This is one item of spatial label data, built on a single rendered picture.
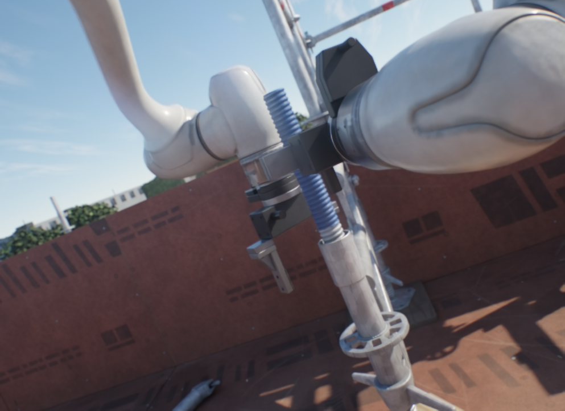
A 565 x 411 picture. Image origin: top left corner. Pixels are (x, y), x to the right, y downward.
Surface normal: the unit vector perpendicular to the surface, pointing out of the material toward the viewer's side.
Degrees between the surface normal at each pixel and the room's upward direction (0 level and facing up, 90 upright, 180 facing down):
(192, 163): 131
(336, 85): 90
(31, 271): 90
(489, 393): 0
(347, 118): 67
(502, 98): 94
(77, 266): 90
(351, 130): 79
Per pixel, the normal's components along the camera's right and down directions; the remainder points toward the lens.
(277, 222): 0.54, -0.13
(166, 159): -0.11, 0.78
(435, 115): -0.83, 0.40
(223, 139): -0.41, 0.47
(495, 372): -0.39, -0.91
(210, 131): -0.45, 0.25
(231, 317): -0.12, 0.18
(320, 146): 0.28, 0.00
